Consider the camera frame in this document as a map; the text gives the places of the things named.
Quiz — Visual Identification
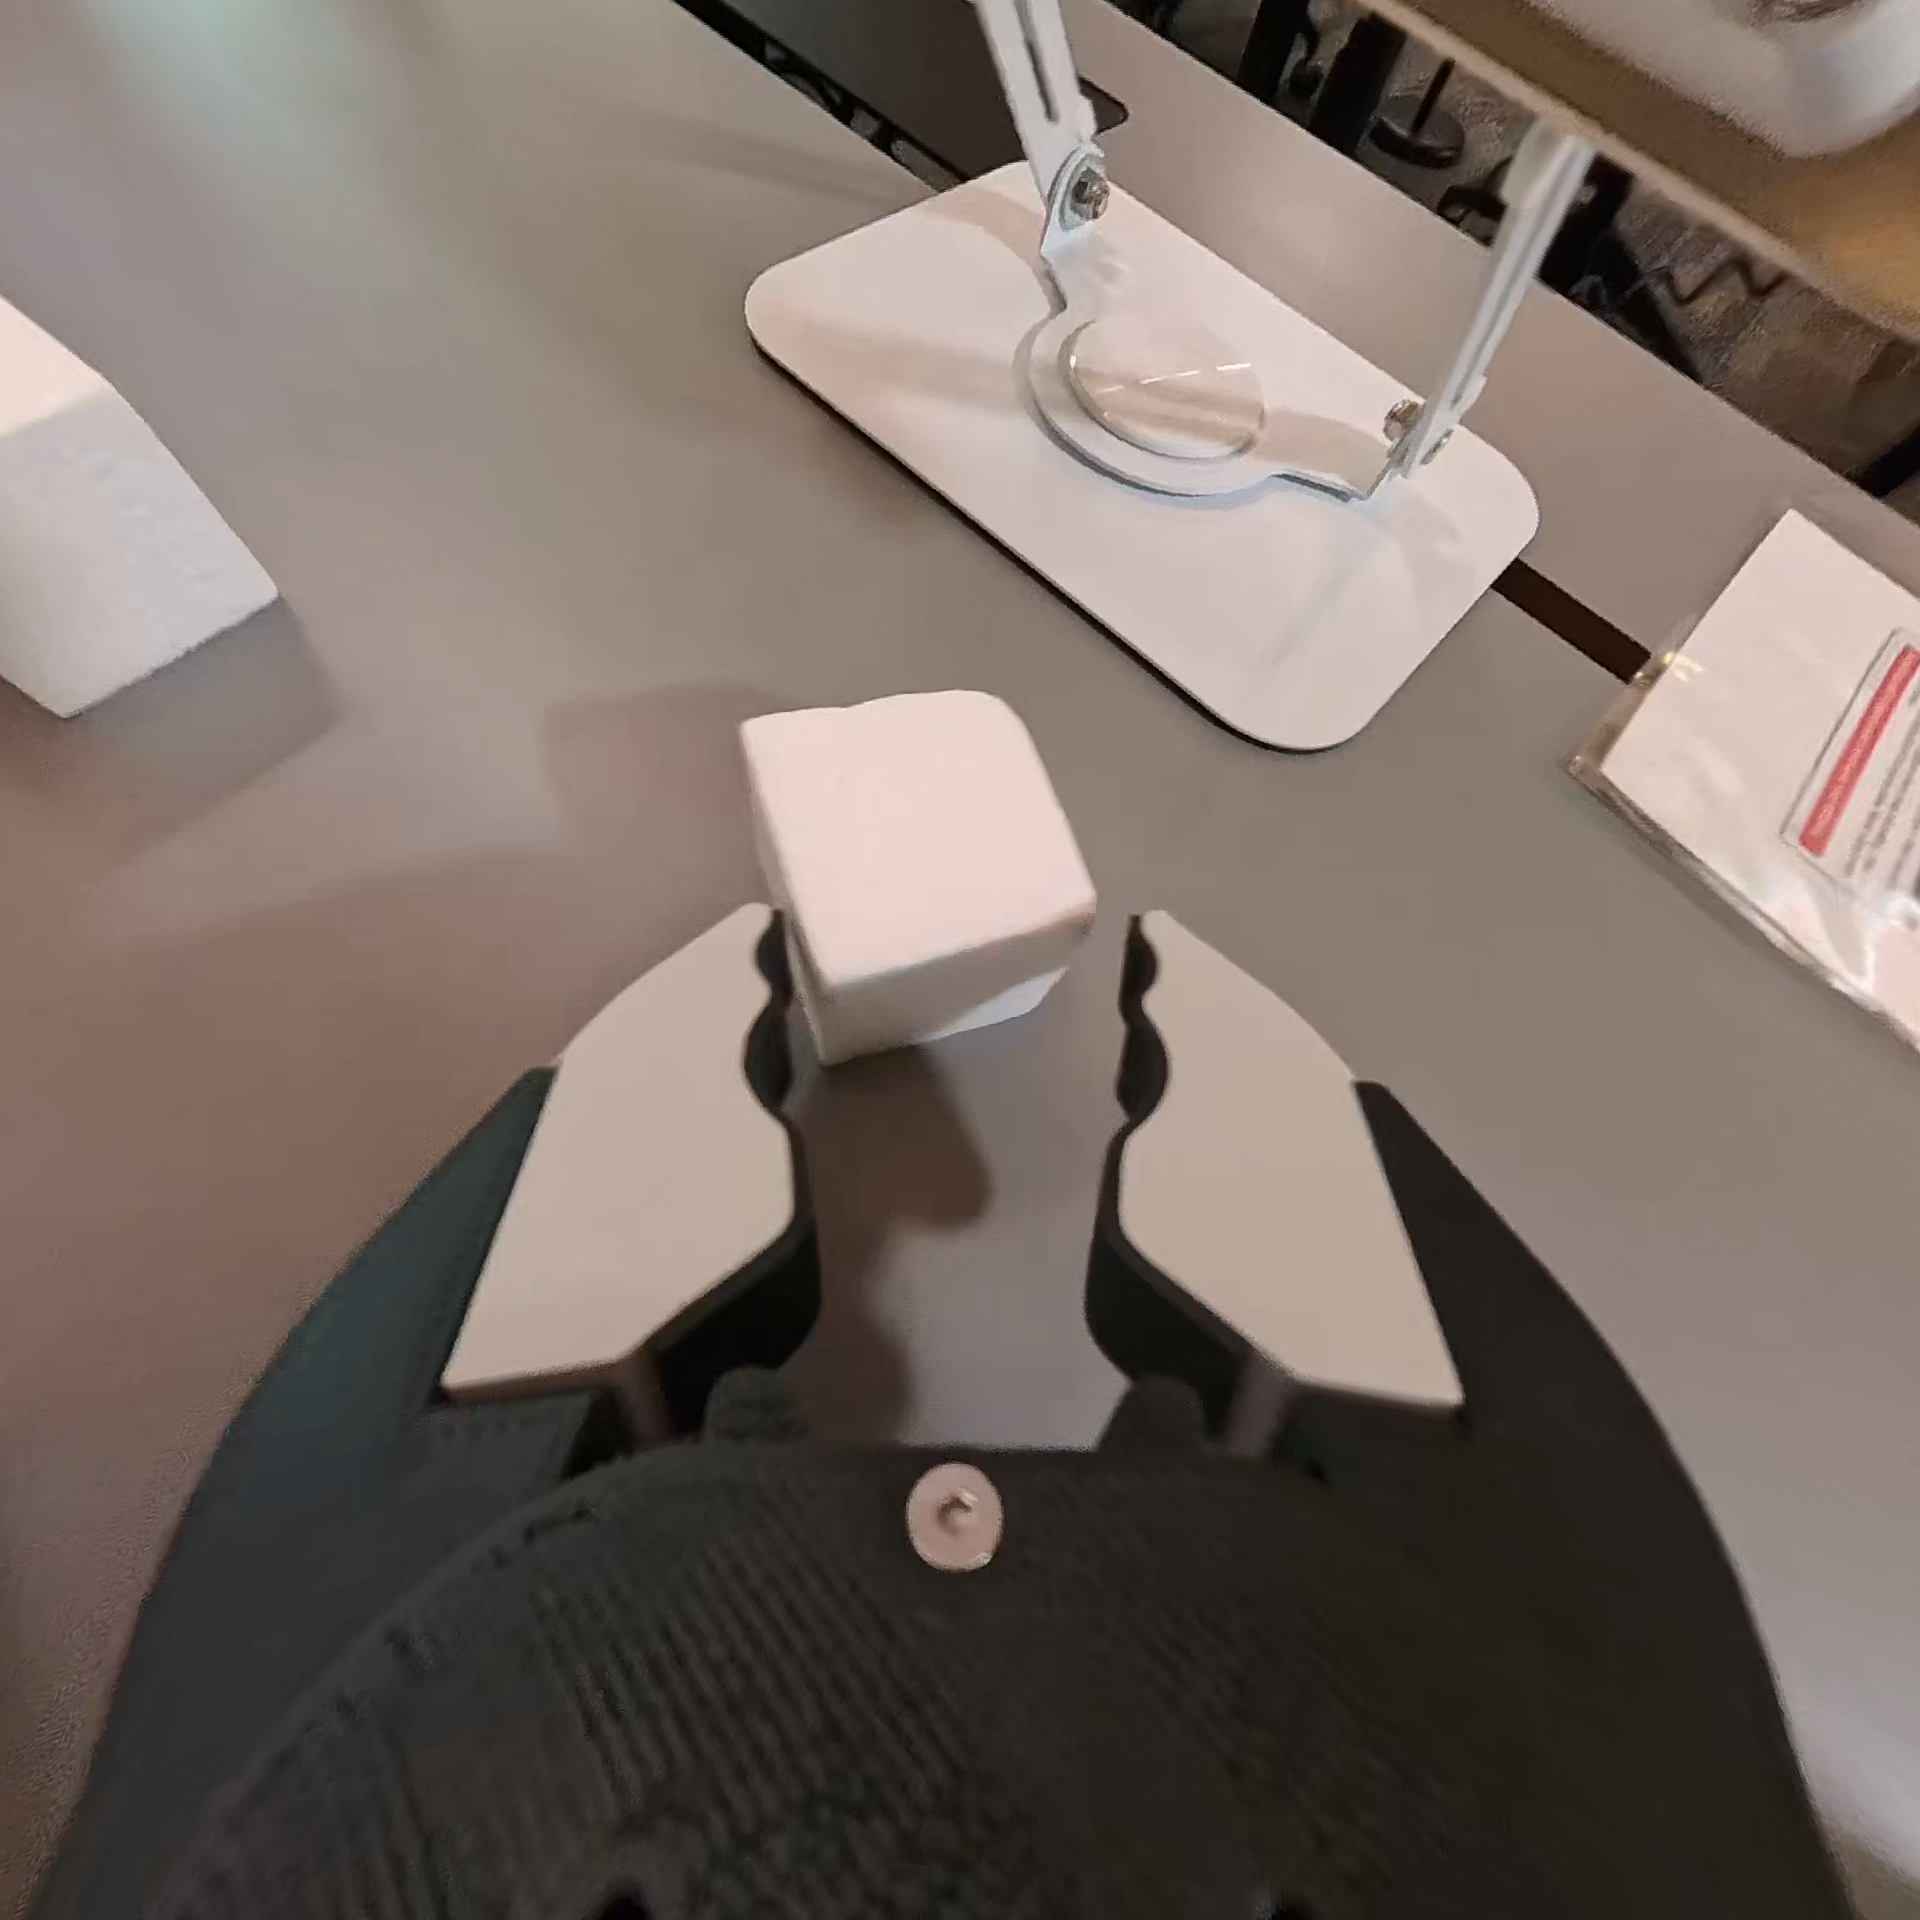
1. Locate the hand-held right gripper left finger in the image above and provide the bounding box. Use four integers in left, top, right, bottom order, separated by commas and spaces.
440, 901, 826, 1449

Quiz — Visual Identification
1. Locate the grey table with dark edge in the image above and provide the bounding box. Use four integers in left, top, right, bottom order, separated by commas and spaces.
1049, 0, 1920, 662

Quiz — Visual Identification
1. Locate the black chair base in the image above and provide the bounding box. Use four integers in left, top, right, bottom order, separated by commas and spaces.
1231, 0, 1479, 168

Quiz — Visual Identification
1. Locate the wooden board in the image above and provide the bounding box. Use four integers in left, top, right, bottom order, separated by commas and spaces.
1359, 0, 1920, 324

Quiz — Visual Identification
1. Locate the paper sheet in plastic sleeve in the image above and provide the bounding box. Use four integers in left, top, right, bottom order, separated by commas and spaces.
1569, 510, 1920, 1052

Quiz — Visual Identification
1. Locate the white foam cube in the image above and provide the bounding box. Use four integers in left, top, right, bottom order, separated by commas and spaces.
0, 296, 281, 720
739, 691, 1099, 1068

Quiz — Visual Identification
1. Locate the white metal stand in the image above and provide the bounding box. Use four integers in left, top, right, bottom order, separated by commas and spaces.
744, 0, 1595, 751

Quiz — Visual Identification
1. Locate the grey desk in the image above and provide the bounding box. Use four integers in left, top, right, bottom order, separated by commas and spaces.
0, 0, 1920, 1920

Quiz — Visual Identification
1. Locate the white rounded object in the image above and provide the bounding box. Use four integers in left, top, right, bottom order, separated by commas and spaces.
1529, 0, 1920, 160

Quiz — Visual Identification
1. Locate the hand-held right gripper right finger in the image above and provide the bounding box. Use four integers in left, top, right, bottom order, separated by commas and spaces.
1084, 905, 1467, 1453

